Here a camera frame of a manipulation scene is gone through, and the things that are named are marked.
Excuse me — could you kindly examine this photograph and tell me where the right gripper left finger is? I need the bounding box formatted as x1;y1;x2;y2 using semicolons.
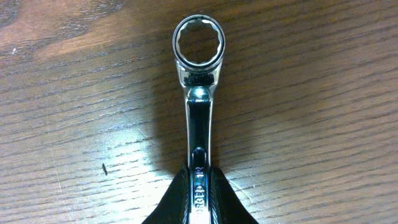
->
142;165;190;224

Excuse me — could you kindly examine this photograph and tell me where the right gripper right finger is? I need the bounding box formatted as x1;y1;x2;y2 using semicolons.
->
210;167;259;224

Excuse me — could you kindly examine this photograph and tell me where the silver combination wrench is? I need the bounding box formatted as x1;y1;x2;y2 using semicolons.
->
172;14;225;224

